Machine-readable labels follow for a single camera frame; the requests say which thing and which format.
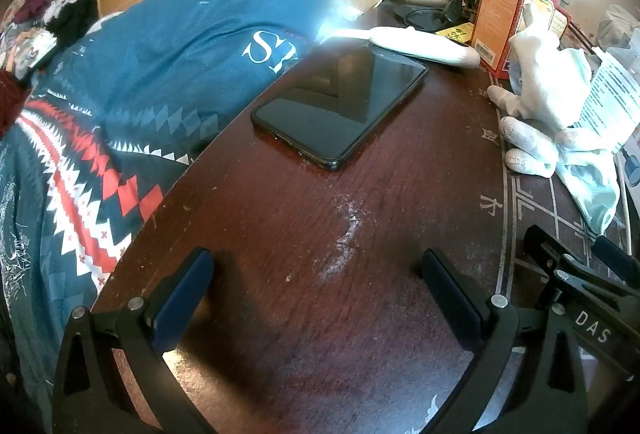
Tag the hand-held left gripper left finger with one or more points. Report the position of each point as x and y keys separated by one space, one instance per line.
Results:
x=182 y=299

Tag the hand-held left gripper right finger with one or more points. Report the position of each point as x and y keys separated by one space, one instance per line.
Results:
x=452 y=299

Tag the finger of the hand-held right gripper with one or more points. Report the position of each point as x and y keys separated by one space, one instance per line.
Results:
x=560 y=254
x=617 y=259

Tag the pile of mixed clothes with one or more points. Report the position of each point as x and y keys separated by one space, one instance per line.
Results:
x=55 y=8

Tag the printed paper leaflet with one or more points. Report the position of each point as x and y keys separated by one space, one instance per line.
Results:
x=610 y=98

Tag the white cotton glove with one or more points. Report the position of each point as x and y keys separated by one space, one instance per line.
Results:
x=545 y=78

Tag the black smartphone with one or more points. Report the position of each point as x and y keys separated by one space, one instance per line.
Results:
x=340 y=106

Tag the white plastic bag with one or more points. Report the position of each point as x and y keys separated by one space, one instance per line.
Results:
x=620 y=26

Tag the blue patterned blanket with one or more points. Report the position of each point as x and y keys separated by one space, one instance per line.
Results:
x=150 y=63

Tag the yellow packet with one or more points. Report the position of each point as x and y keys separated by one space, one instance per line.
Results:
x=456 y=33

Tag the white oblong case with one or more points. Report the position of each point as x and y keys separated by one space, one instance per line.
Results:
x=425 y=46

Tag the red cardboard box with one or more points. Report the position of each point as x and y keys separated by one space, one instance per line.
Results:
x=495 y=13

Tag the dark red cloth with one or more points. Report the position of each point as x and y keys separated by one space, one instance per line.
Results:
x=12 y=101

